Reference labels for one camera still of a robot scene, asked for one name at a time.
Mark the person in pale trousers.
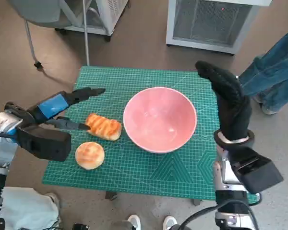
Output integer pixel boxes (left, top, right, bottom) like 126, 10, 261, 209
0, 186, 61, 230

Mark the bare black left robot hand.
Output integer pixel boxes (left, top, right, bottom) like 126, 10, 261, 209
26, 87, 106, 131

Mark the white mesh cabinet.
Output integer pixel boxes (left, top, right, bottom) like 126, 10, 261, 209
166, 0, 272, 55
54, 0, 130, 43

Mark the pink bowl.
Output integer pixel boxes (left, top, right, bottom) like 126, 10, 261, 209
123, 87, 198, 154

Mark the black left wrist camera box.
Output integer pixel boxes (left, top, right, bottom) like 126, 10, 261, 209
15, 126, 72, 161

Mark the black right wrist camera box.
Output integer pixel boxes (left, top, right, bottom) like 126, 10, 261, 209
229, 146, 284, 194

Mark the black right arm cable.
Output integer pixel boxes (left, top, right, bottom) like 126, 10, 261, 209
180, 206, 218, 230

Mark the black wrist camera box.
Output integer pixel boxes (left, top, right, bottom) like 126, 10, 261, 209
15, 126, 72, 161
229, 146, 284, 194

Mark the round toy bread bun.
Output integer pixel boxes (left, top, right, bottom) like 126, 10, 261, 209
75, 141, 105, 170

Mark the green cutting mat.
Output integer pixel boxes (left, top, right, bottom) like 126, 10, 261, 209
42, 66, 260, 201

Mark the long striped toy bread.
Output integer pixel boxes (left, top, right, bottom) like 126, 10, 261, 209
85, 113, 122, 141

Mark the grey chair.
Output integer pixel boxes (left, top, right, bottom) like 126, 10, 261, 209
7, 0, 72, 70

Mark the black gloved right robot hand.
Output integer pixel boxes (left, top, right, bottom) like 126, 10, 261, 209
195, 61, 252, 142

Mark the white shoe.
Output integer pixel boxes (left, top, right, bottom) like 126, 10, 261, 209
163, 215, 178, 230
127, 214, 142, 230

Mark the thin metal pole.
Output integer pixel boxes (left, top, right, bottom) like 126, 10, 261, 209
82, 0, 90, 67

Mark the person in jeans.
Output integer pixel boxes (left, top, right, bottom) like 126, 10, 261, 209
239, 25, 288, 115

